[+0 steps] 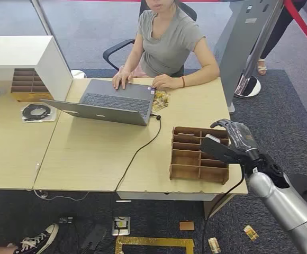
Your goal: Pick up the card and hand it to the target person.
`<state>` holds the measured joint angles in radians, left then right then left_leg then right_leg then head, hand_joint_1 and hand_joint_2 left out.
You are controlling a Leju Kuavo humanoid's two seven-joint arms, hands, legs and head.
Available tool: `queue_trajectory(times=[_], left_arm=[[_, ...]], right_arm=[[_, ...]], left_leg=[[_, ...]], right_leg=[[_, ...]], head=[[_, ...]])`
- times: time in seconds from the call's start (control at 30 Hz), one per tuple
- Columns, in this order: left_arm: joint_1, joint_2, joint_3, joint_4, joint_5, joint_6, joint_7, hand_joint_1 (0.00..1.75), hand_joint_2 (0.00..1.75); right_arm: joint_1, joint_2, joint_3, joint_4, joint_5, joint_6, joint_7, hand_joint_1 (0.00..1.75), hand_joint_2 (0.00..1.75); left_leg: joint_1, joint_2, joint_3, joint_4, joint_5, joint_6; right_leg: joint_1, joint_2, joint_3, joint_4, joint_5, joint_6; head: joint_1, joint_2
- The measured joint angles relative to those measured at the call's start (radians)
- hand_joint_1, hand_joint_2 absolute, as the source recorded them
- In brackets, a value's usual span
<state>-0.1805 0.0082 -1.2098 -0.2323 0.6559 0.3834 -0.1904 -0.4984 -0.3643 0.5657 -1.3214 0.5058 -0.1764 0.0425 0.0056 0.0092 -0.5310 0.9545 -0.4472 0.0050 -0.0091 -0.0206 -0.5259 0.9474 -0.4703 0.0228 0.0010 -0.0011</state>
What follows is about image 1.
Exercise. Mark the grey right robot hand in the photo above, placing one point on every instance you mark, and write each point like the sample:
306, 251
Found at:
242, 138

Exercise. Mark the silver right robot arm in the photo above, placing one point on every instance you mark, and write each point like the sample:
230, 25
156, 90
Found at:
283, 201

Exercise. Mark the wooden slotted card organizer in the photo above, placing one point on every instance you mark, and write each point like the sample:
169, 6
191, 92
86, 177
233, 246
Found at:
187, 161

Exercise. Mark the brown card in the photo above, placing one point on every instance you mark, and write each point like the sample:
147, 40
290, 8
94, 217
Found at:
187, 225

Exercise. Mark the person's left hand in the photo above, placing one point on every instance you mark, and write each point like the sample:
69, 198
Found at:
165, 82

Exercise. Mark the person's hand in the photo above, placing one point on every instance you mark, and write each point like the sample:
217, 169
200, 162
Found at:
122, 79
165, 82

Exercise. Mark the standing person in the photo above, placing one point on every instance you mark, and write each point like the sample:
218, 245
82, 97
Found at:
275, 28

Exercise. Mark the seated person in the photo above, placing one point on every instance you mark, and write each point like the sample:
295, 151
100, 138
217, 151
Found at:
166, 42

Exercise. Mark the person's right hand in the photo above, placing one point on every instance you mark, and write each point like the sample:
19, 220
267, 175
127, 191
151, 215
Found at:
122, 79

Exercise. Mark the grey kiosk stand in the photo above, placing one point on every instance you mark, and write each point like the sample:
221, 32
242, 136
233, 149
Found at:
238, 49

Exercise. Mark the black round base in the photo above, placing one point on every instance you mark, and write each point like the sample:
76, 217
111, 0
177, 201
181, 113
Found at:
305, 191

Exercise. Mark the red barrier belt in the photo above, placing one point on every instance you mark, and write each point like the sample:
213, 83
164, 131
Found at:
304, 26

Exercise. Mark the grey laptop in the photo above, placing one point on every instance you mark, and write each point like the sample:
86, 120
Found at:
116, 101

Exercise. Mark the metal floor socket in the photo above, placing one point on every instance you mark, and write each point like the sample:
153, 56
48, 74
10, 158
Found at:
121, 225

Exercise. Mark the black office chair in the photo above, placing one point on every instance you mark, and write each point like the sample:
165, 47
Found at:
116, 47

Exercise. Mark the small black device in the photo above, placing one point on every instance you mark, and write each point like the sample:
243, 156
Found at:
65, 220

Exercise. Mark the grey slanted pole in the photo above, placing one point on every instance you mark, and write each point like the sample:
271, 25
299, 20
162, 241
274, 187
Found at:
50, 31

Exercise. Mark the black and white sneaker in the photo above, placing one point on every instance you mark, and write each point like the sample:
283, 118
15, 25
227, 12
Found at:
39, 240

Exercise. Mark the wooden organizer in cabinet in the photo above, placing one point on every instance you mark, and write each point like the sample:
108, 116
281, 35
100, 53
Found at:
27, 84

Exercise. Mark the white shelf cabinet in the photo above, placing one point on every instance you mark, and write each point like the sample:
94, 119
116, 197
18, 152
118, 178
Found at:
23, 52

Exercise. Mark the chrome stanchion post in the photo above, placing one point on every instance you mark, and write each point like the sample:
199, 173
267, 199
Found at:
249, 86

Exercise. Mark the gold floor tape frame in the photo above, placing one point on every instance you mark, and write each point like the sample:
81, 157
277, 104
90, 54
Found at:
153, 241

